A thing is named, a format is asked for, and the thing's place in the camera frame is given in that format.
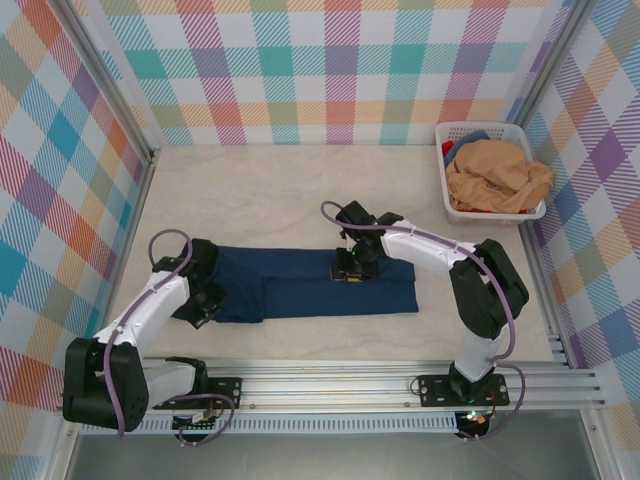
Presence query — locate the navy blue t-shirt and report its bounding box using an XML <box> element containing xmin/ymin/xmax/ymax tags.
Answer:
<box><xmin>172</xmin><ymin>244</ymin><xmax>420</xmax><ymax>326</ymax></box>

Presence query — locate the black control board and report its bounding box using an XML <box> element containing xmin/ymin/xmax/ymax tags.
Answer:
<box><xmin>171</xmin><ymin>412</ymin><xmax>222</xmax><ymax>435</ymax></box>
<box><xmin>456</xmin><ymin>409</ymin><xmax>495</xmax><ymax>438</ymax></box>

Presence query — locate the tan t-shirt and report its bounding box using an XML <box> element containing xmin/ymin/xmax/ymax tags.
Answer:
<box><xmin>445</xmin><ymin>138</ymin><xmax>556</xmax><ymax>214</ymax></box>

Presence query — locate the teal blue t-shirt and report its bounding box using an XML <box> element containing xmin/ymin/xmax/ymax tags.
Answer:
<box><xmin>452</xmin><ymin>130</ymin><xmax>494</xmax><ymax>149</ymax></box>

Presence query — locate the white plastic laundry basket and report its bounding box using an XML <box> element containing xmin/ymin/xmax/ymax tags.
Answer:
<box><xmin>433</xmin><ymin>121</ymin><xmax>547</xmax><ymax>226</ymax></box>

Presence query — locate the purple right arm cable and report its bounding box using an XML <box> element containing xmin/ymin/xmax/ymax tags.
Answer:
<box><xmin>319</xmin><ymin>200</ymin><xmax>528</xmax><ymax>443</ymax></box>

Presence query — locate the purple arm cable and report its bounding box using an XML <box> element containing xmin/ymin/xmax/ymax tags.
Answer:
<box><xmin>319</xmin><ymin>200</ymin><xmax>528</xmax><ymax>443</ymax></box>
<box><xmin>102</xmin><ymin>228</ymin><xmax>237</xmax><ymax>447</ymax></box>

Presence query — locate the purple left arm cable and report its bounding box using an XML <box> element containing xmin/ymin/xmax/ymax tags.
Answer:
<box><xmin>102</xmin><ymin>228</ymin><xmax>237</xmax><ymax>447</ymax></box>

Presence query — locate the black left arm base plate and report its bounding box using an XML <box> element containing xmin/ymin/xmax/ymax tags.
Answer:
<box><xmin>152</xmin><ymin>374</ymin><xmax>244</xmax><ymax>412</ymax></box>

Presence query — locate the aluminium side frame rail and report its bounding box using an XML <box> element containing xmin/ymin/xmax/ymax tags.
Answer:
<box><xmin>519</xmin><ymin>217</ymin><xmax>571</xmax><ymax>362</ymax></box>
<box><xmin>89</xmin><ymin>157</ymin><xmax>157</xmax><ymax>362</ymax></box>

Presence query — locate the aluminium mounting rail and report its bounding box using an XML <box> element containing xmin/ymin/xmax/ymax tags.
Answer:
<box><xmin>54</xmin><ymin>353</ymin><xmax>607</xmax><ymax>414</ymax></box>

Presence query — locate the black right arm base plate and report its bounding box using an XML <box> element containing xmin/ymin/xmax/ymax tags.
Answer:
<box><xmin>417</xmin><ymin>372</ymin><xmax>509</xmax><ymax>408</ymax></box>

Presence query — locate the slotted grey cable duct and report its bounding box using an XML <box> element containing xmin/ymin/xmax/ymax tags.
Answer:
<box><xmin>79</xmin><ymin>414</ymin><xmax>459</xmax><ymax>436</ymax></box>

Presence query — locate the aluminium frame post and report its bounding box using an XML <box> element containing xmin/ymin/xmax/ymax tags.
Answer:
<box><xmin>47</xmin><ymin>0</ymin><xmax>162</xmax><ymax>166</ymax></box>
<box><xmin>509</xmin><ymin>0</ymin><xmax>589</xmax><ymax>132</ymax></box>

